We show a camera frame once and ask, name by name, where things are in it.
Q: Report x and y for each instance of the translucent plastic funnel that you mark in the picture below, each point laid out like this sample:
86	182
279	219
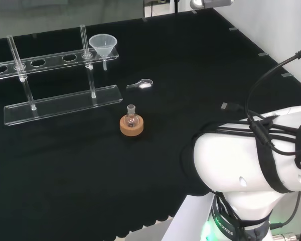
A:
101	44

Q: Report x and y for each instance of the small glass weighing funnel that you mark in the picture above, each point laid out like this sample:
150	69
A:
144	85

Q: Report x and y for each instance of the clear acrylic funnel stand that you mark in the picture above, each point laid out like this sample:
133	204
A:
65	104

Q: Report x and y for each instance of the small glass round-bottom flask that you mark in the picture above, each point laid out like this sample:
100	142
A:
131	121

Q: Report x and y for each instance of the black bench cloth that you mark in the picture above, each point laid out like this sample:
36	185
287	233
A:
90	175

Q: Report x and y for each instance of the black tripod pole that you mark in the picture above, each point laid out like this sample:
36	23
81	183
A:
176	5

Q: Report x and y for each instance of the grey white device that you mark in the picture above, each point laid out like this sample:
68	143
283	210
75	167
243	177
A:
213	3

